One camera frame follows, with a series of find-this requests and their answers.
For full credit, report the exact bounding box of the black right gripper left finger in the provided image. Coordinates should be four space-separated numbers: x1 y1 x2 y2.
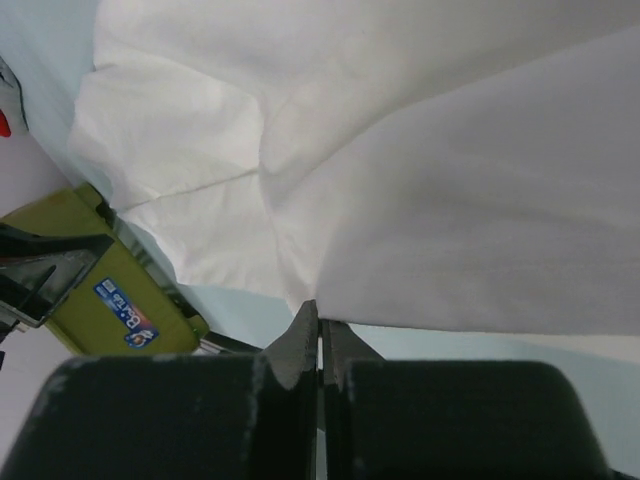
14 301 318 479

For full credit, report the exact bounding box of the white t shirt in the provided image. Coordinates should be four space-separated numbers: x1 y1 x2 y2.
70 1 639 335

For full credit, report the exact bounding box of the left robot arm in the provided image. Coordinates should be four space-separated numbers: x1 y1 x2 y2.
1 223 117 359

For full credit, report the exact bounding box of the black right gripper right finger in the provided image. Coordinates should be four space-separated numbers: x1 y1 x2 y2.
320 320 622 479

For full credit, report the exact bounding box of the olive green plastic bin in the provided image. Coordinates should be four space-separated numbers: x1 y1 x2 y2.
1 184 210 355

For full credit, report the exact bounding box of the folded red t shirt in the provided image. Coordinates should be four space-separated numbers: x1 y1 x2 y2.
0 111 12 138

